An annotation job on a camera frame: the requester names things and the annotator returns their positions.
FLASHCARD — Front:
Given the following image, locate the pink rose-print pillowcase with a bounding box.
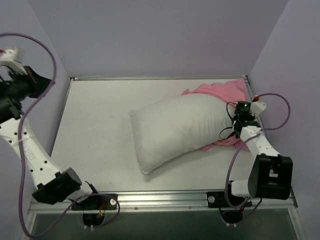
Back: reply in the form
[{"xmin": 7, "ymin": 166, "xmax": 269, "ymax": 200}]
[{"xmin": 181, "ymin": 78, "xmax": 249, "ymax": 152}]

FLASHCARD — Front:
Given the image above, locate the white pillow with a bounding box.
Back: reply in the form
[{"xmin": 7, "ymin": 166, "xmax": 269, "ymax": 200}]
[{"xmin": 129, "ymin": 93, "xmax": 236, "ymax": 175}]

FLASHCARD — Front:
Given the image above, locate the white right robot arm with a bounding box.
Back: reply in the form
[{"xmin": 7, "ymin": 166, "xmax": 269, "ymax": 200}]
[{"xmin": 222, "ymin": 100, "xmax": 293, "ymax": 207}]

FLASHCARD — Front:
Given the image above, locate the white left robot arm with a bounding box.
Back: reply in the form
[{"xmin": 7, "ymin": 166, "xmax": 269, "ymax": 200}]
[{"xmin": 0, "ymin": 66, "xmax": 101, "ymax": 210}]

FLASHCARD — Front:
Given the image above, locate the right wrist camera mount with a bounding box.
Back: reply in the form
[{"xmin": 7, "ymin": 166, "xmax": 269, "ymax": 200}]
[{"xmin": 250, "ymin": 95, "xmax": 267, "ymax": 118}]

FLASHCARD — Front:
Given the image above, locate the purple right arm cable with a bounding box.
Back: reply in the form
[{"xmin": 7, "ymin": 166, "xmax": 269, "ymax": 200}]
[{"xmin": 224, "ymin": 92, "xmax": 292, "ymax": 222}]

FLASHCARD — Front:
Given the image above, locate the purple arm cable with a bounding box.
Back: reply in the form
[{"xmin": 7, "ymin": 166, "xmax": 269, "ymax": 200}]
[
  {"xmin": 0, "ymin": 32, "xmax": 121, "ymax": 238},
  {"xmin": 224, "ymin": 92, "xmax": 292, "ymax": 222}
]

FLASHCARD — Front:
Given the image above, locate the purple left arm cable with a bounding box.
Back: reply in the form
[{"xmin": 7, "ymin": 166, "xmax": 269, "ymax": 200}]
[{"xmin": 0, "ymin": 32, "xmax": 121, "ymax": 238}]

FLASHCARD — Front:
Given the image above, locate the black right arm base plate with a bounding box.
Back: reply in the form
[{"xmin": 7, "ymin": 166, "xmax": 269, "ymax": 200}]
[{"xmin": 206, "ymin": 191, "xmax": 245, "ymax": 209}]

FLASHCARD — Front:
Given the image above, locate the front aluminium rail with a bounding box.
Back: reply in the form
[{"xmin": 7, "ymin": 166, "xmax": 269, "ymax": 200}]
[{"xmin": 27, "ymin": 189, "xmax": 298, "ymax": 215}]

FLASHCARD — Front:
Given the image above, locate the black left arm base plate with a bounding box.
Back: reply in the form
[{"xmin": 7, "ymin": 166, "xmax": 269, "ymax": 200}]
[{"xmin": 71, "ymin": 193, "xmax": 118, "ymax": 211}]

